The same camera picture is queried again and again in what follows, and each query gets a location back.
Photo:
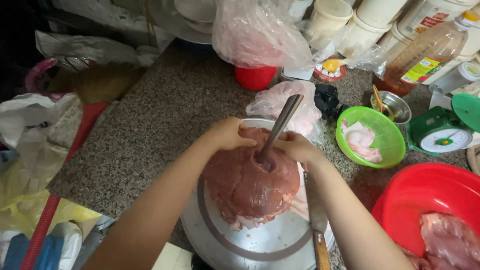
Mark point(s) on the person's left hand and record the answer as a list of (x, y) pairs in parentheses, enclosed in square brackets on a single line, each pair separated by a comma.
[(225, 135)]

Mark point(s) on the person's right hand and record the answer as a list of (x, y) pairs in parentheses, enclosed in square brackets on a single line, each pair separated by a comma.
[(300, 150)]

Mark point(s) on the raw meat lump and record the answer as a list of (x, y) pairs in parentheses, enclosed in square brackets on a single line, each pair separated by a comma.
[(247, 183)]

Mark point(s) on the metal spit rod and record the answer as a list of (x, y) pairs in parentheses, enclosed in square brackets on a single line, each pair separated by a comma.
[(281, 120)]

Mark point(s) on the crumpled pink plastic bag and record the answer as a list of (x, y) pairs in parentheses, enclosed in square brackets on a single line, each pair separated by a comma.
[(285, 97)]

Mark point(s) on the black plastic object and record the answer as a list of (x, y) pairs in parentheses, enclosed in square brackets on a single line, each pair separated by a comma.
[(328, 99)]

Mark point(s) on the pale raw fat pieces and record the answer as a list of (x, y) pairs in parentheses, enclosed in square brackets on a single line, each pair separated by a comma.
[(360, 140)]

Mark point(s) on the red plastic cup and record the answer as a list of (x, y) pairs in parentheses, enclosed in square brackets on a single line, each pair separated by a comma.
[(255, 78)]

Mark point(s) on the small red bowl with garlic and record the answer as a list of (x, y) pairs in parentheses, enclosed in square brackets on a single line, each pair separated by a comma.
[(330, 71)]

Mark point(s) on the green plastic bowl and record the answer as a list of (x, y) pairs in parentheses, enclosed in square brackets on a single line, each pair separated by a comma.
[(386, 146)]

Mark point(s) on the golden metal spoon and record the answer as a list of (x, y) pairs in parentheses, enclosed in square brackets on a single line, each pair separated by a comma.
[(379, 99)]

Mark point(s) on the round metal tray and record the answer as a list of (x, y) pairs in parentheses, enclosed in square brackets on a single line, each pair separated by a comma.
[(270, 243)]

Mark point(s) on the clear plastic bag with meat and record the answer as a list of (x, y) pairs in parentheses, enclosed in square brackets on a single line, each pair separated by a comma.
[(258, 37)]

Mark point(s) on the small steel bowl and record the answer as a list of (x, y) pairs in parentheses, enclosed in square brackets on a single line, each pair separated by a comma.
[(399, 107)]

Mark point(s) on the crumpled clear plastic bag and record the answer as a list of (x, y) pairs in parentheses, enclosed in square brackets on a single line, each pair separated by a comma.
[(356, 52)]

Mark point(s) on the stack of white plates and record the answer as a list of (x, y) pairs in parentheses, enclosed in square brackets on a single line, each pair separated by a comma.
[(187, 18)]

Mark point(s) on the red plastic basin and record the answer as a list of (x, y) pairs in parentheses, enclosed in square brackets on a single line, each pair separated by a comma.
[(420, 191)]

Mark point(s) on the straw broom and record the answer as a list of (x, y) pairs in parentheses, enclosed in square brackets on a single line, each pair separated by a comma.
[(101, 82)]

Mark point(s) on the group of white plastic tubs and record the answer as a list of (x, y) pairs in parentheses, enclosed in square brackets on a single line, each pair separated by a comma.
[(367, 26)]

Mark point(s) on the green kitchen scale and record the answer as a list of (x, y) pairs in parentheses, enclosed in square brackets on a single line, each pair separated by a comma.
[(442, 131)]

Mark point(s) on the plastic bottle with brown liquid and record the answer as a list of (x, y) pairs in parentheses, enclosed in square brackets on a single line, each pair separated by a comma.
[(423, 56)]

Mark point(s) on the small white lidded jar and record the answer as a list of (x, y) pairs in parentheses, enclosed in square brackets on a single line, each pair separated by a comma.
[(455, 77)]

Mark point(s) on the raw meat slices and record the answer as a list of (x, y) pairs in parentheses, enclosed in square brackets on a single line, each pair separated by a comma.
[(450, 240)]

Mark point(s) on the heap of plastic bags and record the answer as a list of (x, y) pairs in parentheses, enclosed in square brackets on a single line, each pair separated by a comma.
[(33, 150)]

